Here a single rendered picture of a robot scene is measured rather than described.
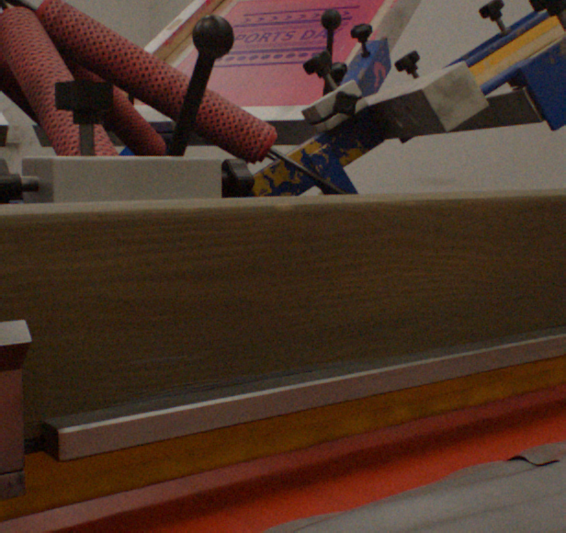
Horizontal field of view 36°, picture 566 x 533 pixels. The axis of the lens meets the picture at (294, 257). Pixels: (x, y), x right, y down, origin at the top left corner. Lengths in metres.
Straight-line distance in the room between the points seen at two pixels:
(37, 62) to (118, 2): 4.03
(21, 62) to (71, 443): 0.68
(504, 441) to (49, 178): 0.33
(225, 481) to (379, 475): 0.06
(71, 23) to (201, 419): 0.77
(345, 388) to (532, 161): 2.57
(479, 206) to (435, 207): 0.03
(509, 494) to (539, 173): 2.57
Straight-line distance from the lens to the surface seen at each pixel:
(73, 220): 0.27
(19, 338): 0.25
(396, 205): 0.35
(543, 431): 0.41
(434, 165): 3.16
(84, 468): 0.30
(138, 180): 0.59
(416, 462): 0.36
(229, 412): 0.30
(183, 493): 0.33
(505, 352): 0.39
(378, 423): 0.37
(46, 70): 0.89
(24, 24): 0.96
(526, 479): 0.33
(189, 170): 0.61
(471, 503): 0.31
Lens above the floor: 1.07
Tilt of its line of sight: 6 degrees down
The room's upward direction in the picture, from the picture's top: straight up
